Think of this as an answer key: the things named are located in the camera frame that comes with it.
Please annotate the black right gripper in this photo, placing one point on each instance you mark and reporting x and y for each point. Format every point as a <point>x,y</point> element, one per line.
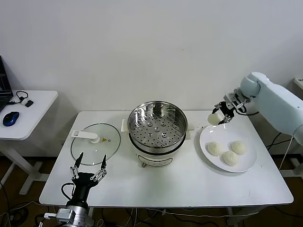
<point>227,109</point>

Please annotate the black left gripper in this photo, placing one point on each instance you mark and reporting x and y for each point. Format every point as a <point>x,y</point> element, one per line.
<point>81,185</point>

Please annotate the white steamed baozi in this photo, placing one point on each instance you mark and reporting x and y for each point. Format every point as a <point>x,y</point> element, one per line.
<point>229,158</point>
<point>214,119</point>
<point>215,148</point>
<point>238,147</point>

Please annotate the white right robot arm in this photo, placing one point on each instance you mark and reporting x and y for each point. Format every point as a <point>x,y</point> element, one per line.
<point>272,94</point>

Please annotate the stainless steel steamer basket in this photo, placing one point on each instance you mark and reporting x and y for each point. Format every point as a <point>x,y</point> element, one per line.
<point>176,140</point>

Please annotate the white round plate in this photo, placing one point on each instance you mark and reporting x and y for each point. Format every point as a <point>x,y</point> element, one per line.
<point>246,163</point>

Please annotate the white electric cooking pot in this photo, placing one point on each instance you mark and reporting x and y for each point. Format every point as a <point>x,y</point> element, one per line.
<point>154,160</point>

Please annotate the white side table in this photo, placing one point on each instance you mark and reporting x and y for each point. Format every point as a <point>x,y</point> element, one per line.
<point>35,118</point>

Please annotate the small black device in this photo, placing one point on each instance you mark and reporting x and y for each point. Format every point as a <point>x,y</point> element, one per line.
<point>30,103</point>

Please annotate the blue and black mouse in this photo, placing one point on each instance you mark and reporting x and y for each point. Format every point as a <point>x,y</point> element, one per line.
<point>11,118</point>

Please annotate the white table leg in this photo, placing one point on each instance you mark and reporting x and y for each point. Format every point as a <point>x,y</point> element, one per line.
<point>233,217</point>

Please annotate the black laptop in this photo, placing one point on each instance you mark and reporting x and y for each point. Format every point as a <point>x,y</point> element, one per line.
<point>3,80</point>

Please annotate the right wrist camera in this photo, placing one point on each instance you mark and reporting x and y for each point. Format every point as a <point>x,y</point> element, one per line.
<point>230,97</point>

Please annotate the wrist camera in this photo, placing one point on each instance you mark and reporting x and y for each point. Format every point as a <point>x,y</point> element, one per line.
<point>49,215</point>
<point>230,97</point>

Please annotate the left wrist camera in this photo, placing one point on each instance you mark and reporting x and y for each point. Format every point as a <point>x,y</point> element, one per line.
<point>49,215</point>

